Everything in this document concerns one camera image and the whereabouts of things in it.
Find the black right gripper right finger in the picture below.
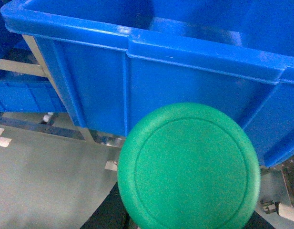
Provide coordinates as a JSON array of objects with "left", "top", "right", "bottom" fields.
[{"left": 244, "top": 211, "right": 274, "bottom": 229}]

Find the blue bin for green buttons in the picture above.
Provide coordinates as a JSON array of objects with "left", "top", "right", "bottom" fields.
[{"left": 0, "top": 0, "right": 294, "bottom": 167}]

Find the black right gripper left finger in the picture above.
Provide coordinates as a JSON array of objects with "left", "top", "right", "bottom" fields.
[{"left": 81, "top": 183, "right": 130, "bottom": 229}]

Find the green mushroom push button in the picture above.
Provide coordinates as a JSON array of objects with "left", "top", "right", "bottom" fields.
[{"left": 118, "top": 103, "right": 261, "bottom": 229}]

